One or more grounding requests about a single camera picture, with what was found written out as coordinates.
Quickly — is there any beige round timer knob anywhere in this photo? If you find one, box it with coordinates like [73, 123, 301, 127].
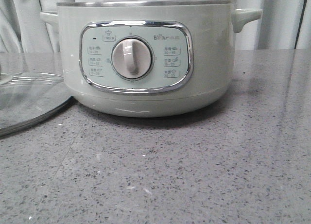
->
[112, 38, 152, 79]

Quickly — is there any pale green electric cooking pot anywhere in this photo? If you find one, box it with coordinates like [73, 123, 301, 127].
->
[40, 0, 262, 117]

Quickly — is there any white pleated curtain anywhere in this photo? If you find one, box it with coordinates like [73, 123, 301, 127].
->
[0, 0, 311, 52]

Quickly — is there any glass pot lid steel rim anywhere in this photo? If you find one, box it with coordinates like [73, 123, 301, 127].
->
[0, 65, 72, 137]

